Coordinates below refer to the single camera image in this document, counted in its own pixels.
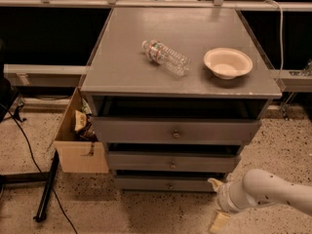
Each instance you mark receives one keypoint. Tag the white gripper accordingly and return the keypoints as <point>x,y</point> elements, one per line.
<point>223,195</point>

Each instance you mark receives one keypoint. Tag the grey bottom drawer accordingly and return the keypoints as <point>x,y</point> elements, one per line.
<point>163,184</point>

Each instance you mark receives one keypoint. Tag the grey drawer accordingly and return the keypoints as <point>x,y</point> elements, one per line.
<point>174,131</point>
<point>171,162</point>
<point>163,184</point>

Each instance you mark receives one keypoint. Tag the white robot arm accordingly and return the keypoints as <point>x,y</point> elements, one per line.
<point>257,188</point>

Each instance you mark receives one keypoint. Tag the grey middle drawer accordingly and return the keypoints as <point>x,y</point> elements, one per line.
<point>171,162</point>

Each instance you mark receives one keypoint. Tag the grey top drawer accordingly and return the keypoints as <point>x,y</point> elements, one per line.
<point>174,131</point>

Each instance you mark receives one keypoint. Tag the grey drawer cabinet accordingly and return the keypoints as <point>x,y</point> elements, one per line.
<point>124,82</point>

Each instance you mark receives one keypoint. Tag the white paper bowl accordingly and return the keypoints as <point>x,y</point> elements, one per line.
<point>227,64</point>

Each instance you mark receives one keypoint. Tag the clear plastic water bottle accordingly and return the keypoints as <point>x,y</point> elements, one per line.
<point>169,59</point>

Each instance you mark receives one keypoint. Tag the cardboard box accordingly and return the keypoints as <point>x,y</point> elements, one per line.
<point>75,155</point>

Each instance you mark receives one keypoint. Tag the snack bag in box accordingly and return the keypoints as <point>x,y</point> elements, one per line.
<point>83,127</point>

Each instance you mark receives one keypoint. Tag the black stand leg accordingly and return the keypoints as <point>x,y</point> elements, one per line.
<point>49,179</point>

